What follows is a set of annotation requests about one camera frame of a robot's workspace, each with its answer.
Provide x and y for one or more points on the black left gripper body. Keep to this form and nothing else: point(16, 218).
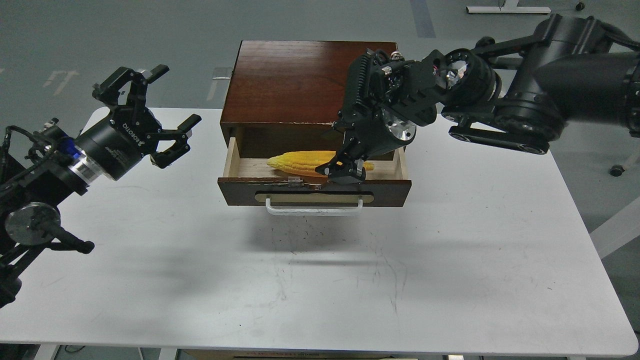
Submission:
point(119, 141)

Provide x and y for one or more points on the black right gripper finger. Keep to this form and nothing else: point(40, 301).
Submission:
point(329, 161)
point(347, 170)

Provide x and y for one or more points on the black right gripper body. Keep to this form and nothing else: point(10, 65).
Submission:
point(386, 98)

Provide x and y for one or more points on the wooden drawer with white handle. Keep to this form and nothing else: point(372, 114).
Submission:
point(250, 182)

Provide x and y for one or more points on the yellow corn cob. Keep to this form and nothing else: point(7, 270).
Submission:
point(301, 163)

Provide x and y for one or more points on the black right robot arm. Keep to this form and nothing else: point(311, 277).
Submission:
point(516, 95)

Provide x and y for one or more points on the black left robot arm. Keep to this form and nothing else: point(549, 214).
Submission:
point(40, 169)

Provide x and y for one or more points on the dark wooden cabinet box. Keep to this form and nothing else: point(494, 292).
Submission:
point(284, 96)

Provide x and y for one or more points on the white table base background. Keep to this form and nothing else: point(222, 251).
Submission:
point(509, 7)

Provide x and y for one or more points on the office chair leg with caster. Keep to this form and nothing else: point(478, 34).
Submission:
point(618, 169)

